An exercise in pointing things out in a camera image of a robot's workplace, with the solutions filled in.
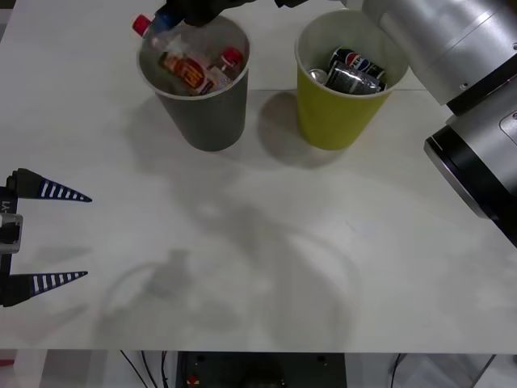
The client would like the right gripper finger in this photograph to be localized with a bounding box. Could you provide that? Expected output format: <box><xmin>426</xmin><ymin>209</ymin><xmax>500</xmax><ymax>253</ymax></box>
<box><xmin>154</xmin><ymin>8</ymin><xmax>174</xmax><ymax>30</ymax></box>

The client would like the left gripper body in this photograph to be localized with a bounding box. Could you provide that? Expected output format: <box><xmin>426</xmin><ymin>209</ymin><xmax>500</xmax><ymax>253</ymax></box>
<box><xmin>0</xmin><ymin>185</ymin><xmax>19</xmax><ymax>280</ymax></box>

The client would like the black silver can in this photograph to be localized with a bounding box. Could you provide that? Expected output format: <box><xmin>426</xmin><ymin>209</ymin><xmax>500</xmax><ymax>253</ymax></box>
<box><xmin>325</xmin><ymin>60</ymin><xmax>388</xmax><ymax>95</ymax></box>

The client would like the black robot torso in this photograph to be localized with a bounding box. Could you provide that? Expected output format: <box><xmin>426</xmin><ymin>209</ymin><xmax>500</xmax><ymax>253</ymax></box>
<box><xmin>177</xmin><ymin>351</ymin><xmax>347</xmax><ymax>388</ymax></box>

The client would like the yellow-green plastic waste bin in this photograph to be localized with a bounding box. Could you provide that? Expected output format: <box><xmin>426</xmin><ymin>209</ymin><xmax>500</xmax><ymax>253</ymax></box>
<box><xmin>293</xmin><ymin>8</ymin><xmax>410</xmax><ymax>151</ymax></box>

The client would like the clear bottle orange red label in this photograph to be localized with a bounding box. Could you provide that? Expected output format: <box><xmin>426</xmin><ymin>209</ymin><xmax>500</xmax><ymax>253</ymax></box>
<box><xmin>132</xmin><ymin>14</ymin><xmax>235</xmax><ymax>97</ymax></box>

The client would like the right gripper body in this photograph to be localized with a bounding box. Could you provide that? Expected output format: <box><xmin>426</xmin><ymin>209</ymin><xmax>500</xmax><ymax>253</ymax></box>
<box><xmin>164</xmin><ymin>0</ymin><xmax>254</xmax><ymax>28</ymax></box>

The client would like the grey plastic waste bin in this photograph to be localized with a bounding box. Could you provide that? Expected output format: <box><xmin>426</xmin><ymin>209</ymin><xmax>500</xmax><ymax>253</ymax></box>
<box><xmin>136</xmin><ymin>15</ymin><xmax>251</xmax><ymax>153</ymax></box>

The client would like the black can blue red print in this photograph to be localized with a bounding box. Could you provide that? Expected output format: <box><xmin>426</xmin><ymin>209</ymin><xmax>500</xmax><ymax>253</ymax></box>
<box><xmin>329</xmin><ymin>46</ymin><xmax>389</xmax><ymax>86</ymax></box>

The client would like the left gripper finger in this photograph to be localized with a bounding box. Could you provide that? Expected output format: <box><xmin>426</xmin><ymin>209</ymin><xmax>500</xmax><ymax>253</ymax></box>
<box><xmin>0</xmin><ymin>270</ymin><xmax>89</xmax><ymax>308</ymax></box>
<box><xmin>11</xmin><ymin>167</ymin><xmax>93</xmax><ymax>203</ymax></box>

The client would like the small bottle pale label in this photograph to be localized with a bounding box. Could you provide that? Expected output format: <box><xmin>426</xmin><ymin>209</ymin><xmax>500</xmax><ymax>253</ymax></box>
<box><xmin>201</xmin><ymin>47</ymin><xmax>244</xmax><ymax>92</ymax></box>

